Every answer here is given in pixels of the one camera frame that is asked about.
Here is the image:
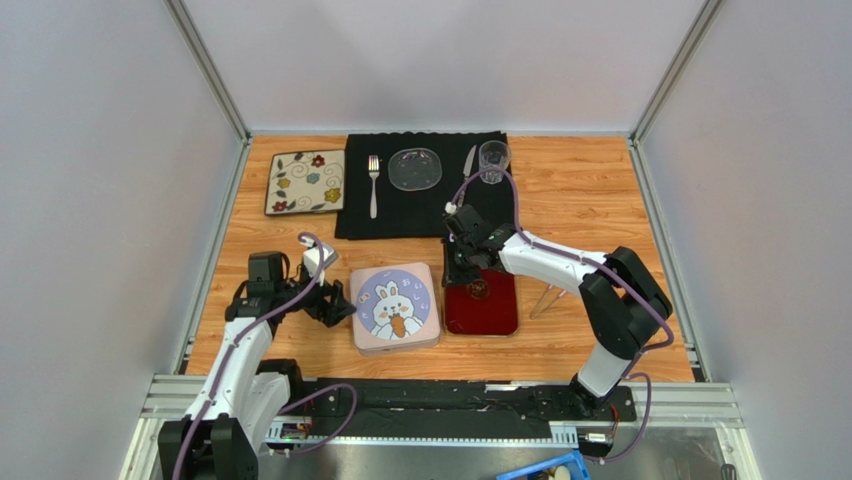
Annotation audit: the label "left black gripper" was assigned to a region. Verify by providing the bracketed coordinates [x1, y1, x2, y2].
[275, 263, 355, 328]

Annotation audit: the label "silver tin lid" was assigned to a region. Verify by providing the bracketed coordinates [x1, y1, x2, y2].
[350, 262, 441, 342]

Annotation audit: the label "pink metal tongs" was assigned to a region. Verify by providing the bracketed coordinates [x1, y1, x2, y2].
[529, 285, 567, 319]

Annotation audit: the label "silver chocolate tin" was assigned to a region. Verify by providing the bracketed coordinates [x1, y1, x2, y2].
[354, 337, 440, 357]

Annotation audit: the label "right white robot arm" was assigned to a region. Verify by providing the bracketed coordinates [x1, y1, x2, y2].
[443, 204, 673, 404]

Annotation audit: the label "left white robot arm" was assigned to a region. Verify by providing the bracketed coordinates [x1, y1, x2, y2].
[157, 242, 355, 479]

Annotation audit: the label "red lacquer tray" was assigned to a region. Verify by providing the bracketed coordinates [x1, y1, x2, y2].
[444, 270, 519, 336]

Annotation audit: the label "silver table knife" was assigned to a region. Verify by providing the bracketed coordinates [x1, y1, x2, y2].
[457, 145, 477, 206]

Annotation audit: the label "black cloth placemat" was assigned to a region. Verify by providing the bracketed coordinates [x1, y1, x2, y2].
[335, 131, 508, 240]

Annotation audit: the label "clear glass plate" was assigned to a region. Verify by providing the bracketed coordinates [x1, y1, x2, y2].
[388, 148, 443, 192]

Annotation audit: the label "clear drinking glass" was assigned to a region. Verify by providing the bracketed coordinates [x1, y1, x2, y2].
[478, 140, 512, 185]

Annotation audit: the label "floral square plate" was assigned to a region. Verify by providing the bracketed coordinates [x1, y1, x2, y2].
[264, 150, 346, 216]

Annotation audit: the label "silver fork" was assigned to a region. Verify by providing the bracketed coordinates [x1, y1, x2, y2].
[368, 155, 380, 219]

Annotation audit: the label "blue plastic crate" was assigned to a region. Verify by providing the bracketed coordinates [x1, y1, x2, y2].
[496, 451, 591, 480]

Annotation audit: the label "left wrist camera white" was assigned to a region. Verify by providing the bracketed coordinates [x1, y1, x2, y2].
[300, 239, 338, 285]

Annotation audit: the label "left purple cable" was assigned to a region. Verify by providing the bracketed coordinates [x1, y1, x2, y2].
[171, 231, 359, 480]

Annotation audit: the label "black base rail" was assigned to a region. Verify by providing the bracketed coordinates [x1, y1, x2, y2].
[265, 378, 641, 447]

